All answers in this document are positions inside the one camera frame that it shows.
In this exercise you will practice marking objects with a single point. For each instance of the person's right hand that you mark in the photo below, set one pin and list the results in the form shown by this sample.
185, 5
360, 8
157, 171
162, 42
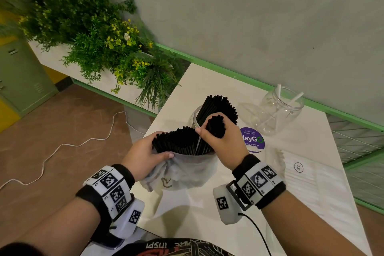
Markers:
229, 147

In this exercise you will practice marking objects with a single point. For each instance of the person's left hand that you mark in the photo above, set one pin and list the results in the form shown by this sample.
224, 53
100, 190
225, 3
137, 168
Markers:
139, 156

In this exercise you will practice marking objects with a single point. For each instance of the person's left thumb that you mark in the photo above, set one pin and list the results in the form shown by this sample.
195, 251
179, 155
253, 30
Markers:
165, 156

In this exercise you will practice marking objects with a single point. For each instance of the person's right thumb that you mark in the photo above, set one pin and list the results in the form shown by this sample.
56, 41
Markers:
201, 132

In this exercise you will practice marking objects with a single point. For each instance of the gripped bundle of black straws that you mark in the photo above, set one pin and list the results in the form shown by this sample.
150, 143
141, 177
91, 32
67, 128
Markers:
216, 126

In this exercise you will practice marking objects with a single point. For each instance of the clear plastic bag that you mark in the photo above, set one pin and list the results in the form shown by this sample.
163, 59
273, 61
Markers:
186, 168

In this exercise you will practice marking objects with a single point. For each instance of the person's right forearm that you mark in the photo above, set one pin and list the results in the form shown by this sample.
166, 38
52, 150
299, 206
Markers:
303, 228

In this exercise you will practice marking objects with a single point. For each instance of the person's left forearm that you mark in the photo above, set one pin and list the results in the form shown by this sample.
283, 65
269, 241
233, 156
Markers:
51, 228

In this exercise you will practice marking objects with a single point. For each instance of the clear jar holding black straws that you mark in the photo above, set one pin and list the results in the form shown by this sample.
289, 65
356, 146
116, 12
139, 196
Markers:
196, 117

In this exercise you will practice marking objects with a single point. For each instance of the black straws in plastic bag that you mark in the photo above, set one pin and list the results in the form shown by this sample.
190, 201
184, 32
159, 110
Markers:
177, 141

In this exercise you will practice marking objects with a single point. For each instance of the black straws in jar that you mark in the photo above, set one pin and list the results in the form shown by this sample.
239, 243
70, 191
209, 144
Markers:
220, 107

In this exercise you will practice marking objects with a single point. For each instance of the purple round sticker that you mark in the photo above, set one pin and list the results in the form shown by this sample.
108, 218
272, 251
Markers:
255, 141

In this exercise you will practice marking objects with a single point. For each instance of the white marker wristband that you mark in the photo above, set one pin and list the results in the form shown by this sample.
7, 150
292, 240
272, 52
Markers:
258, 180
109, 188

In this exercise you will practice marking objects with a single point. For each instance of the clear jar holding white straws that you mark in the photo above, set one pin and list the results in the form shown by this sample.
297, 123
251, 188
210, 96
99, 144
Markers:
279, 114

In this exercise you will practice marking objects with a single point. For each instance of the white straw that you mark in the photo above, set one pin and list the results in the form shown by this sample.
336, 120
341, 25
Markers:
296, 97
278, 90

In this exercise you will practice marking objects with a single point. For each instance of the black printed shirt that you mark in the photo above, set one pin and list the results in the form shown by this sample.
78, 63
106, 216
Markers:
174, 248

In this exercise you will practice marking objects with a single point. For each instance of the pack of white straws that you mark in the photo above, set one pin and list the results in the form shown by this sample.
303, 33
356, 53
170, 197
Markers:
318, 186

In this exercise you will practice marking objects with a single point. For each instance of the green plants with yellow flowers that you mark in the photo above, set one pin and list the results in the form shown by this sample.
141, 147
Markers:
99, 36

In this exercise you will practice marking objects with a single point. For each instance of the white planter box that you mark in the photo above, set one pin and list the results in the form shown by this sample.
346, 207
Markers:
57, 60

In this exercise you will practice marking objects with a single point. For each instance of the green metal locker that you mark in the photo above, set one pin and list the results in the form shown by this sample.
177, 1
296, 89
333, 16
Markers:
21, 78

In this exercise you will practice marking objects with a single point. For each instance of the green metal rail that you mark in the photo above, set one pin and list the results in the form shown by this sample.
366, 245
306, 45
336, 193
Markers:
240, 77

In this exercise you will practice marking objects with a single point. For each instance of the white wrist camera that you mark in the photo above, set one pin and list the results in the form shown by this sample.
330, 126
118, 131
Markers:
129, 216
223, 203

